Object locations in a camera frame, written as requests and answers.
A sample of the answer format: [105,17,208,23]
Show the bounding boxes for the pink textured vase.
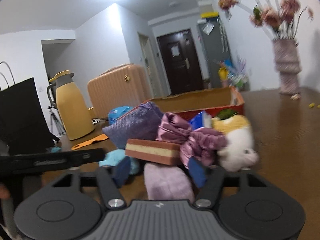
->
[273,39,302,95]

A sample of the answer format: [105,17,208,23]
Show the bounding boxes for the blue wet wipes pack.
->
[107,106,133,125]

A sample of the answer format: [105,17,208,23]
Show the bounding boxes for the yellow white plush toy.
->
[212,114,259,172]

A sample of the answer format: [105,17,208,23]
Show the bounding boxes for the black paper bag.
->
[1,77,58,155]

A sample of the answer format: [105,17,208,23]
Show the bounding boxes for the pink satin scrunchie bow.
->
[156,113,227,168]

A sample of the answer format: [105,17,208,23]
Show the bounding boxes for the layered brown sponge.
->
[125,139,182,166]

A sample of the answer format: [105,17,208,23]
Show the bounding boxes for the light blue fluffy puff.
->
[98,149,140,175]

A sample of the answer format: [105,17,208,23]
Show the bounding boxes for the orange cardboard box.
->
[149,87,245,121]

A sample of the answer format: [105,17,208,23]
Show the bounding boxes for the grey refrigerator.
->
[197,16,232,88]

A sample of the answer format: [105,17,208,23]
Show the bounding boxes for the purple knitted cloth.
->
[102,101,164,150]

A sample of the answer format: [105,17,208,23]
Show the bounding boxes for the camera tripod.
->
[48,105,66,136]

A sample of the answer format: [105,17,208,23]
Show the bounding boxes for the yellow thermos jug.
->
[47,70,94,140]

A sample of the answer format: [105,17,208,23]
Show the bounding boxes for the dark brown door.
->
[157,29,204,95]

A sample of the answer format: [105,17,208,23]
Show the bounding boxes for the dried pink flowers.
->
[217,0,314,42]

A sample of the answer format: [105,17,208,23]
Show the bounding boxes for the orange strap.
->
[70,133,110,151]

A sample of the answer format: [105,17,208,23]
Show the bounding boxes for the pink ribbed suitcase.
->
[87,63,152,119]

